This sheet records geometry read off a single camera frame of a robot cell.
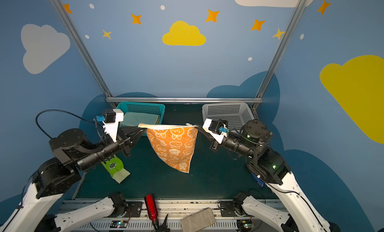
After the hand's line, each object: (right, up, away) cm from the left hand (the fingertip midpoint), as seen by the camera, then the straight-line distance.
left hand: (145, 127), depth 50 cm
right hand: (+19, +2, +1) cm, 19 cm away
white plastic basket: (+49, +7, +65) cm, 82 cm away
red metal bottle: (-5, -41, +23) cm, 47 cm away
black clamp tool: (+2, -48, +19) cm, 52 cm away
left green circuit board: (-20, -48, +21) cm, 56 cm away
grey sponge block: (+19, -45, +19) cm, 53 cm away
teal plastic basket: (-14, +11, +61) cm, 64 cm away
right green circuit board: (+41, -48, +22) cm, 67 cm away
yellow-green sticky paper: (-26, -30, +35) cm, 53 cm away
